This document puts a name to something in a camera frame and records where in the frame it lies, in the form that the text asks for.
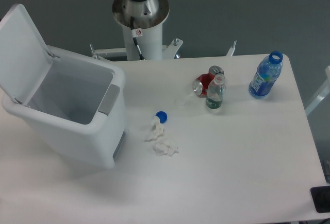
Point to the small clear green-label bottle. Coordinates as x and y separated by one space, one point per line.
215 92

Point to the black device at edge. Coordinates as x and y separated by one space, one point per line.
320 197

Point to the white frame right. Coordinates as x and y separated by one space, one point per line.
319 95

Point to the crumpled white tissue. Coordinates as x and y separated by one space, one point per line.
165 147
156 131

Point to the blue bottle cap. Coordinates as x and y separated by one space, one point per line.
162 115

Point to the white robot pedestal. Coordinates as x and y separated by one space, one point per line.
142 28

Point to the crushed red soda can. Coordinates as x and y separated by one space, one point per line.
201 83

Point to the clear bottle cap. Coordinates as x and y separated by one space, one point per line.
180 101

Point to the crumpled white tissue lower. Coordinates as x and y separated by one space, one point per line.
165 147

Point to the crumpled white tissue upper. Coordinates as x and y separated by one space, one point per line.
156 131

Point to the white trash can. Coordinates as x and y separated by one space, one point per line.
73 102

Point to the large blue drink bottle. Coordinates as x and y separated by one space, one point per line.
266 75

